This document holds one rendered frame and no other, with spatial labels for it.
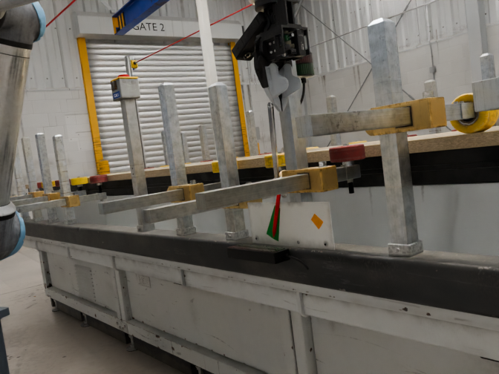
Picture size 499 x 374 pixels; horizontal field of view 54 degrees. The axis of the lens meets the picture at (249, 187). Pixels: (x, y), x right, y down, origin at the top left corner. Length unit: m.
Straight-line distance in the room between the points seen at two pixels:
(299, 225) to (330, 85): 9.98
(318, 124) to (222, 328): 1.32
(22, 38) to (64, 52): 7.92
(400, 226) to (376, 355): 0.56
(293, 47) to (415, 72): 8.67
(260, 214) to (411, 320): 0.41
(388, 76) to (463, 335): 0.46
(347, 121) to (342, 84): 10.02
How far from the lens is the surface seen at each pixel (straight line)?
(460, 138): 1.06
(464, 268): 0.84
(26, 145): 2.85
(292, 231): 1.08
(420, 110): 0.85
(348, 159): 1.10
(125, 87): 1.68
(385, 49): 0.90
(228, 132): 1.25
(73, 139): 9.04
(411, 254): 0.91
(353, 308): 1.07
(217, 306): 1.88
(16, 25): 1.37
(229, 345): 1.89
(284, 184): 0.97
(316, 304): 1.14
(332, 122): 0.70
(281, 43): 0.95
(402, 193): 0.90
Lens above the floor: 0.92
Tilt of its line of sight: 4 degrees down
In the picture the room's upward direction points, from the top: 7 degrees counter-clockwise
